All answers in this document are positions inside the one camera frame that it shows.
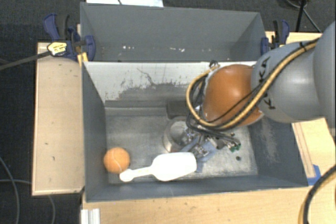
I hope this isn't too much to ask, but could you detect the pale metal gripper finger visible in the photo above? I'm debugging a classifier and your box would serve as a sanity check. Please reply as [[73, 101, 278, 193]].
[[195, 146, 211, 174], [180, 144, 197, 153]]

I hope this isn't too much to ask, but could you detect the shiny metal cup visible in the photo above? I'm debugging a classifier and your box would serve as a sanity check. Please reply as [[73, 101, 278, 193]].
[[162, 117, 195, 153]]

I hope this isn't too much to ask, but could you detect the white plastic scoop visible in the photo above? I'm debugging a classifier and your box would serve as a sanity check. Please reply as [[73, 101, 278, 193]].
[[119, 152, 198, 183]]

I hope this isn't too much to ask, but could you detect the dark grey flat block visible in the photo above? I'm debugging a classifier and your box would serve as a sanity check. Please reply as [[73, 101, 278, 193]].
[[166, 101, 191, 119]]

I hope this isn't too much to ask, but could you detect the orange ball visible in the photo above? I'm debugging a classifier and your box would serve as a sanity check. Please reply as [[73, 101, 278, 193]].
[[103, 146, 131, 174]]

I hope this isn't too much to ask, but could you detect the grey metal bin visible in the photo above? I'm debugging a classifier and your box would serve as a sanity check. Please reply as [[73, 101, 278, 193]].
[[79, 2, 309, 203]]

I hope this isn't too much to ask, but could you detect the pale wood board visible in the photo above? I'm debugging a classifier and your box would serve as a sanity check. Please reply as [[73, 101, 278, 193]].
[[31, 41, 86, 196]]

